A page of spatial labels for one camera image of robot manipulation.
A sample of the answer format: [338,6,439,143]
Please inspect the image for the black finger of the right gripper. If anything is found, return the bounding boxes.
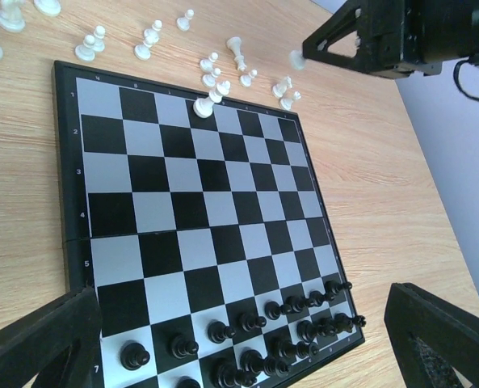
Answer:
[302,0,368,71]

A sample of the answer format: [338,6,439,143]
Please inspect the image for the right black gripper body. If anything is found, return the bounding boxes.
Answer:
[355,1,479,77]

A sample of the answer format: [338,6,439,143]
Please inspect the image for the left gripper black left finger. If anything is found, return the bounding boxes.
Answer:
[0,287,102,387]

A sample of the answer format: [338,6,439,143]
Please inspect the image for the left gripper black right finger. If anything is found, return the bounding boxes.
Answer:
[384,283,479,387]

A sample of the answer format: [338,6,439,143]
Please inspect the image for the black knight chess piece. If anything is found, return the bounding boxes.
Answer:
[175,377,201,388]

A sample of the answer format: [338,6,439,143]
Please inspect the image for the black king chess piece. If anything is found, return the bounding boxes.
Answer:
[267,336,319,359]

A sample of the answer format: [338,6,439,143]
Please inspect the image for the black bishop chess piece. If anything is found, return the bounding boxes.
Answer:
[212,358,251,387]

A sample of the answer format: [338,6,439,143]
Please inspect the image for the white king chess piece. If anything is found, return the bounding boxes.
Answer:
[193,80,231,119]

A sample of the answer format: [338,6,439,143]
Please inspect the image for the black queen chess piece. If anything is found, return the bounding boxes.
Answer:
[240,349,291,377]

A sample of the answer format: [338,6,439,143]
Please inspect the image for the white chess piece cluster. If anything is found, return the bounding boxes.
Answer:
[289,50,306,70]

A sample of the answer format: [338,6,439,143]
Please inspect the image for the black chess piece right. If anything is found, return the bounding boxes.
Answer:
[334,313,366,333]

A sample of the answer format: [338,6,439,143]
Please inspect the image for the white chess piece far right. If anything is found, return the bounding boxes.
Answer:
[271,76,292,99]

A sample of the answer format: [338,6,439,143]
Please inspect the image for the white queen chess piece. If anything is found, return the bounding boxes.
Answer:
[226,36,246,72]

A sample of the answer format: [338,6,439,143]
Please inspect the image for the white chess piece left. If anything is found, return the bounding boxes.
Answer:
[0,0,26,33]

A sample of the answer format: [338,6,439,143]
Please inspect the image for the black pawn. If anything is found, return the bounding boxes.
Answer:
[238,312,267,332]
[324,280,352,300]
[120,342,150,371]
[264,301,292,320]
[207,321,236,344]
[285,295,313,314]
[306,290,335,307]
[170,335,200,359]

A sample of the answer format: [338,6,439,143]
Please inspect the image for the black pawn rightmost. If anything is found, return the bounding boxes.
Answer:
[324,280,352,300]

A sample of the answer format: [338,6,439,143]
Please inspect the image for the black pawn middle right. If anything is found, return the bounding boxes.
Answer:
[306,290,335,307]

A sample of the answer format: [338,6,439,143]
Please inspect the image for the white pawn near right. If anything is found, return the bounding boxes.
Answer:
[239,69,258,87]

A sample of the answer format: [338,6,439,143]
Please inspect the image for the black pawn lower right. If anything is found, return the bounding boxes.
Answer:
[285,295,313,314]

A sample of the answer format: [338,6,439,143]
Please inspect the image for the white pawn right centre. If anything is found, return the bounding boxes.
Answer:
[201,68,221,88]

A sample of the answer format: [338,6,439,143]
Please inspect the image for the black pawn front left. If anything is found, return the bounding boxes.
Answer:
[264,301,292,320]

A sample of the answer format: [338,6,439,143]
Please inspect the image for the white pawn top centre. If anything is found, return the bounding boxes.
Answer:
[176,9,194,32]

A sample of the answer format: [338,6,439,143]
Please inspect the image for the black and white chessboard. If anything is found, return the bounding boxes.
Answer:
[53,61,364,387]

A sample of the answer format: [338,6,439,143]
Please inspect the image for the white pawn extra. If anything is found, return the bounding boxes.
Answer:
[93,25,106,53]

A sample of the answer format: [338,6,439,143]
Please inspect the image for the white pawn far left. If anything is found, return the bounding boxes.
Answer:
[33,0,61,17]

